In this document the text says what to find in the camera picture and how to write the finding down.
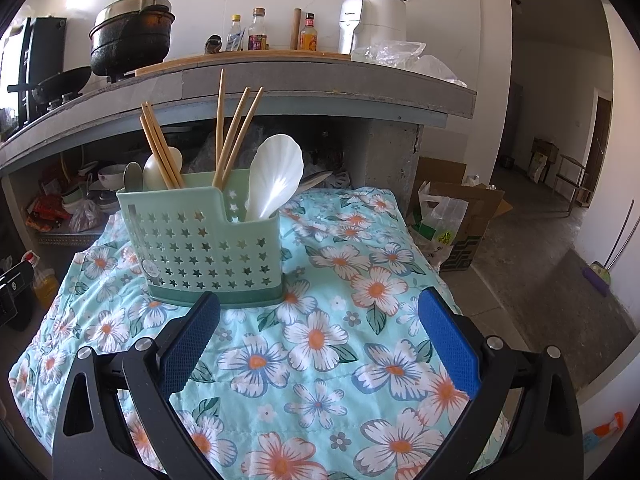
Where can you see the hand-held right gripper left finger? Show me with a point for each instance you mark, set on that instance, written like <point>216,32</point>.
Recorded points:
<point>190,340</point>

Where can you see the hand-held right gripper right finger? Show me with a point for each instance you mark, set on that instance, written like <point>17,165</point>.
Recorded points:
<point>450,345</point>

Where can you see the green plastic utensil holder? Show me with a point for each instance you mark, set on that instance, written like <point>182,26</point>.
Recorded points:
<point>200,250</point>

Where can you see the wooden chopstick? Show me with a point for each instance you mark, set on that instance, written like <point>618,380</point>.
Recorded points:
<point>245,130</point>
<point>234,130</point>
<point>160,145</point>
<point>220,125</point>
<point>156,150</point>
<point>152,155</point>

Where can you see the white shell-shaped rice scoop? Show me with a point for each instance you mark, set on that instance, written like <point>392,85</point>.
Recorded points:
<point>275,170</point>

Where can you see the cooking oil bottle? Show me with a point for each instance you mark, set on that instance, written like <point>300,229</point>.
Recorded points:
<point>42,282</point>

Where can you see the red snack packets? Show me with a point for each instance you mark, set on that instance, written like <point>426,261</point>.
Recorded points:
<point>45,210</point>

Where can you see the plastic bag with brown contents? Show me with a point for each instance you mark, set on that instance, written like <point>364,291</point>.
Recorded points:
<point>85,220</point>

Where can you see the plastic bag with green packet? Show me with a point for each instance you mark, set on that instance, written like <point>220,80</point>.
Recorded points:
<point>437,230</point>

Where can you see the green bowl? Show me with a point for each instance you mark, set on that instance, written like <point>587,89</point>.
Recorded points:
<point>71,195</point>

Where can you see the stack of white plates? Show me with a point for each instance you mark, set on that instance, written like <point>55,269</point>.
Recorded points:
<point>102,200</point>

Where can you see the floral blue blanket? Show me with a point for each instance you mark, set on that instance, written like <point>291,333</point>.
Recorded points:
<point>310,400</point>

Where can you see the floral white bowl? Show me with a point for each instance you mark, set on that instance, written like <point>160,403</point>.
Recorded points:
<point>111,175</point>

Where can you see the purple broom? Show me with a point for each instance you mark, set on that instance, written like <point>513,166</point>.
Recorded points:
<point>597,277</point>

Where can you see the metal spoon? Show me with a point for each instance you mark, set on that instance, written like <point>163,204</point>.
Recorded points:
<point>132,177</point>

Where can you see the white plastic spoon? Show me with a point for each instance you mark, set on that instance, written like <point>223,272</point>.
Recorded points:
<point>155,170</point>

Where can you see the orange and white bottle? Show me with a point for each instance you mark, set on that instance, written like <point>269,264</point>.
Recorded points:
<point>605,430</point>

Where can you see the gas stove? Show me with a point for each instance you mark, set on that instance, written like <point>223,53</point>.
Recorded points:
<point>55,105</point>

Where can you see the wooden stool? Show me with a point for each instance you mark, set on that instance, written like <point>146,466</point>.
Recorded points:
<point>574,180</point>

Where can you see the small cardboard box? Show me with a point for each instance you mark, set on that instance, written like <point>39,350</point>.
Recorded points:
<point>544,157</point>

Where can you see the black wok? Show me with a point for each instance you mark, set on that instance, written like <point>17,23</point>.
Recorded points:
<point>62,82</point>

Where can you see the brown door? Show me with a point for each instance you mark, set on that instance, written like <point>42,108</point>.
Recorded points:
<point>599,140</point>

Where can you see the grey concrete counter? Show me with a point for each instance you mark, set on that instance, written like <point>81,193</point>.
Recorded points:
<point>310,90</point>

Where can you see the black cooking pot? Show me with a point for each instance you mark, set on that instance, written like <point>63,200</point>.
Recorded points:
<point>132,40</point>

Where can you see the clear plastic bag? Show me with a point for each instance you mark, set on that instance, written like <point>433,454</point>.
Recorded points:
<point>395,55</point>

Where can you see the clear bottle yellow cap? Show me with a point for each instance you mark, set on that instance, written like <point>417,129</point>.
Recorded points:
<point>235,35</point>

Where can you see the glass bottle brown cap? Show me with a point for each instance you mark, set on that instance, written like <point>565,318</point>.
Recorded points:
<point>257,32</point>

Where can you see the sauce bottle red cap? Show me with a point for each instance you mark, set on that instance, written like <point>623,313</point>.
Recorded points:
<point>308,35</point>

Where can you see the wooden rolling pin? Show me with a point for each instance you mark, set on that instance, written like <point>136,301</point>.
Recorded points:
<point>296,27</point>

